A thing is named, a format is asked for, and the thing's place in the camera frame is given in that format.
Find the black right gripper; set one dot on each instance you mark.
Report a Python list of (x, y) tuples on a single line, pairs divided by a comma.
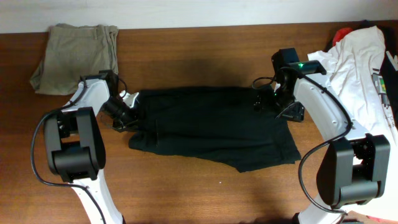
[(278, 104)]

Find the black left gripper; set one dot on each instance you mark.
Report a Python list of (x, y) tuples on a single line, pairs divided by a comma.
[(125, 117)]

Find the black shorts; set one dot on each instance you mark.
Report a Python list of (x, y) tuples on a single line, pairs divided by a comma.
[(236, 126)]

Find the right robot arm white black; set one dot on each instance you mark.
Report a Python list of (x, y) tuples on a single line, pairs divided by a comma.
[(353, 171)]

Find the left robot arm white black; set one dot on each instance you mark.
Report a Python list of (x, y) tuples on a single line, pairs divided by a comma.
[(74, 146)]

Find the white t-shirt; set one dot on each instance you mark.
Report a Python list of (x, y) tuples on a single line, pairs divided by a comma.
[(352, 64)]

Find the folded khaki shorts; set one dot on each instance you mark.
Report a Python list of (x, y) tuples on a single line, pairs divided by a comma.
[(74, 52)]

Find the red garment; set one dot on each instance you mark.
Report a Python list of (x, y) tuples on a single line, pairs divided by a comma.
[(340, 34)]

